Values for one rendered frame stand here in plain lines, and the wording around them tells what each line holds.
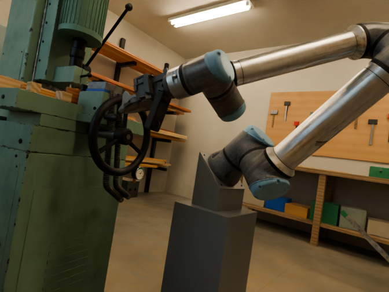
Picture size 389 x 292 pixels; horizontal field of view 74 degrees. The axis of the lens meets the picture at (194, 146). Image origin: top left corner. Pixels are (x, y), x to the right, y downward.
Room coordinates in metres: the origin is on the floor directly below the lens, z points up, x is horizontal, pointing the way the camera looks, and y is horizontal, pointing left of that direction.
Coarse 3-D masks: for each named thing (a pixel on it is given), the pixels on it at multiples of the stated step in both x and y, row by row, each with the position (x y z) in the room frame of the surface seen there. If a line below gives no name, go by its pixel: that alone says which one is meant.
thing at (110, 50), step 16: (96, 48) 3.37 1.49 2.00; (112, 48) 3.28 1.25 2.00; (128, 64) 3.70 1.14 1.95; (144, 64) 3.73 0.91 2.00; (96, 80) 3.16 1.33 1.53; (112, 80) 3.27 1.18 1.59; (176, 112) 4.68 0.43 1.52; (128, 160) 3.80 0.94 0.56; (144, 160) 3.94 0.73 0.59; (160, 160) 4.29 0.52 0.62
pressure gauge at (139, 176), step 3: (138, 168) 1.18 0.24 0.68; (141, 168) 1.21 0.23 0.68; (132, 171) 1.19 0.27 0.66; (135, 171) 1.18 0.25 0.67; (138, 171) 1.19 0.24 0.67; (141, 171) 1.21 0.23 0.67; (144, 171) 1.22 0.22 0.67; (132, 174) 1.19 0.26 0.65; (135, 174) 1.17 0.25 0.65; (138, 174) 1.19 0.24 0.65; (141, 174) 1.21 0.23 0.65; (144, 174) 1.23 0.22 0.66; (135, 177) 1.18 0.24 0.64; (138, 177) 1.20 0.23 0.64; (141, 177) 1.22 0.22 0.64; (135, 180) 1.21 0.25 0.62
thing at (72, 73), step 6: (66, 66) 1.06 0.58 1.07; (72, 66) 1.04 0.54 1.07; (54, 72) 1.09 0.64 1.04; (60, 72) 1.07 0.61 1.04; (66, 72) 1.05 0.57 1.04; (72, 72) 1.03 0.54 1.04; (78, 72) 1.05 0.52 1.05; (84, 72) 1.07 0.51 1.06; (54, 78) 1.09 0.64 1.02; (60, 78) 1.07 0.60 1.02; (66, 78) 1.05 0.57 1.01; (72, 78) 1.03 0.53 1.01; (78, 78) 1.05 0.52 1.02; (84, 78) 1.07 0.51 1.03; (60, 84) 1.11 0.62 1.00; (66, 84) 1.10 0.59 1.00; (72, 84) 1.07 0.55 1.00; (78, 84) 1.06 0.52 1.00
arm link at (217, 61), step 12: (192, 60) 0.67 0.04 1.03; (204, 60) 0.63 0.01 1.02; (216, 60) 0.62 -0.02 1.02; (228, 60) 0.67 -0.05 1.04; (180, 72) 0.67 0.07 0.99; (192, 72) 0.65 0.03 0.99; (204, 72) 0.64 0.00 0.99; (216, 72) 0.63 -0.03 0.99; (228, 72) 0.64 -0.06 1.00; (192, 84) 0.67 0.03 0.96; (204, 84) 0.66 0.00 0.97; (216, 84) 0.66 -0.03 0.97; (228, 84) 0.68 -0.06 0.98; (216, 96) 0.69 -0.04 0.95
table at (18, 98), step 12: (0, 96) 0.81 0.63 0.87; (12, 96) 0.77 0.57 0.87; (24, 96) 0.78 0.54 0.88; (36, 96) 0.81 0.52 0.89; (48, 96) 0.84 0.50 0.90; (12, 108) 0.83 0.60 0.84; (24, 108) 0.78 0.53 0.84; (36, 108) 0.82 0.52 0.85; (48, 108) 0.85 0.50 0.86; (60, 108) 0.88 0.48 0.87; (72, 108) 0.92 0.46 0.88; (72, 120) 0.93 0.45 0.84; (84, 120) 0.92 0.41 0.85
